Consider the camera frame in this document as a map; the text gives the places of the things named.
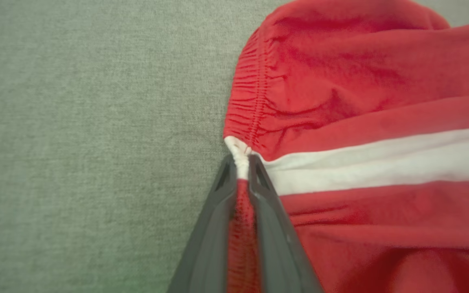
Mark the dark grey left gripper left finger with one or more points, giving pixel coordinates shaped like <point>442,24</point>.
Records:
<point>210,244</point>

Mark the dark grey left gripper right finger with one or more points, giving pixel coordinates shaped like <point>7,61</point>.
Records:
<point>279,252</point>

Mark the red shorts with white stripes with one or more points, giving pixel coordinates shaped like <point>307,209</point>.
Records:
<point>360,81</point>

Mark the grey fabric sofa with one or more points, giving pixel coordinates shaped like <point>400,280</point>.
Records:
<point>96,142</point>

